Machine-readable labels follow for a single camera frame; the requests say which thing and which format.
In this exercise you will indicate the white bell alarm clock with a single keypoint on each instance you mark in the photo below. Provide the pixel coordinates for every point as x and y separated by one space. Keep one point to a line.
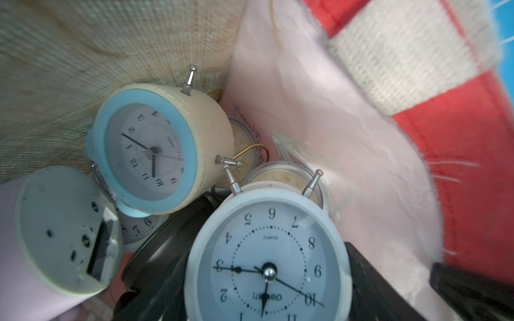
268 253

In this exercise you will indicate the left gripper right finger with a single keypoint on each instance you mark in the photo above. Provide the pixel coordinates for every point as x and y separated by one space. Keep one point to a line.
373 297

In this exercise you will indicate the grey round beige-face clock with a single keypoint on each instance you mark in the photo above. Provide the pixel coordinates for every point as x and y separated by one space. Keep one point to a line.
243 137

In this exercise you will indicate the black round alarm clock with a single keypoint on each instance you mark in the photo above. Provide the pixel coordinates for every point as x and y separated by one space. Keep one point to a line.
171 240

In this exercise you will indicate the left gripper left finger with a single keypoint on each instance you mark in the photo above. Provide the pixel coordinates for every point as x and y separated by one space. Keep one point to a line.
163 299

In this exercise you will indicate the pink round alarm clock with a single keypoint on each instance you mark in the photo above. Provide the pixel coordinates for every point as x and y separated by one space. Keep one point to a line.
61 243

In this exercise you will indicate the blue twin-bell alarm clock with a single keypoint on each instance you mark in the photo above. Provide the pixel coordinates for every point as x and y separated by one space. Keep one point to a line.
156 146

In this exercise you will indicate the grey round clock wire handle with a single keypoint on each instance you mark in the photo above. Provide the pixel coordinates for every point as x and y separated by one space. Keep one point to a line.
294 175

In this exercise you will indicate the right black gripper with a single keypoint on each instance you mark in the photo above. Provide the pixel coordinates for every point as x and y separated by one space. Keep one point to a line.
472 296

